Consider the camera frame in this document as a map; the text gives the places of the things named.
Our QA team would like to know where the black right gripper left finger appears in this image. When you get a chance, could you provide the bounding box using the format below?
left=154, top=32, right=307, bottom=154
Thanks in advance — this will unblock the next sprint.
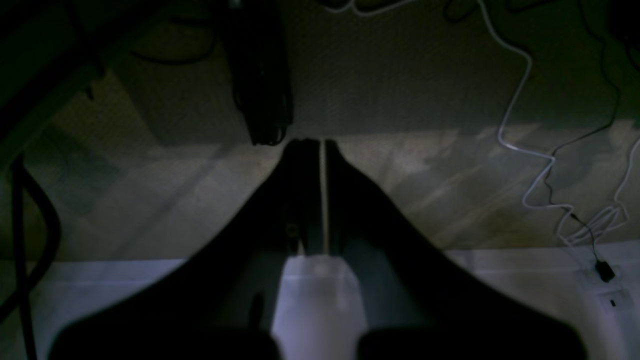
left=49, top=139, right=320, bottom=360

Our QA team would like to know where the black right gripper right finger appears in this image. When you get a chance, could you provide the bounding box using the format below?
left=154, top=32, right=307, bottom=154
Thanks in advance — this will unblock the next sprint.
left=326, top=140, right=588, bottom=360

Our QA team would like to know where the thin black cable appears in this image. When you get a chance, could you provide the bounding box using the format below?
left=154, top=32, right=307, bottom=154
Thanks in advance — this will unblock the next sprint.
left=442, top=0, right=626, bottom=283

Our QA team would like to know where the white cable on floor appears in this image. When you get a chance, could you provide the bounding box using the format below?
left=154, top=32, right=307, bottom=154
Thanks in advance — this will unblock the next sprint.
left=320, top=0, right=640, bottom=251

